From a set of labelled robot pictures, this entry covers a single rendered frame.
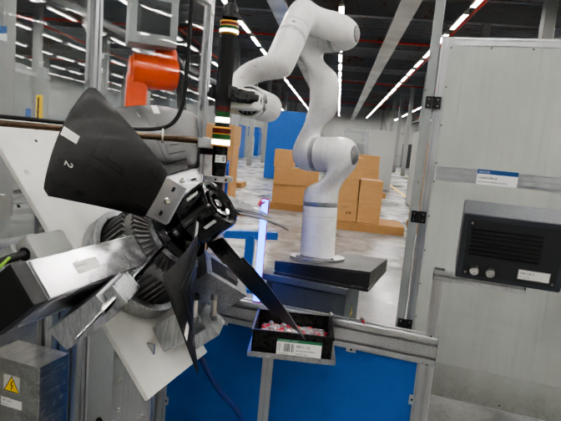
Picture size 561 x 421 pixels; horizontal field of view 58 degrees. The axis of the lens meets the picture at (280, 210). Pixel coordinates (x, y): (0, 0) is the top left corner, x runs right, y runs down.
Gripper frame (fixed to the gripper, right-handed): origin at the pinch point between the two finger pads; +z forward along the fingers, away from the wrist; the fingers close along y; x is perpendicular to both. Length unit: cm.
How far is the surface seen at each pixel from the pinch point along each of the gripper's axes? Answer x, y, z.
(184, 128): -8.8, 11.7, -4.1
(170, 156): -16.0, 10.2, 4.3
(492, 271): -38, -66, -31
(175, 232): -31.8, 2.2, 13.6
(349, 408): -88, -33, -37
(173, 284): -35, -12, 39
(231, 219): -28.0, -8.2, 7.9
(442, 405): -143, -67, -175
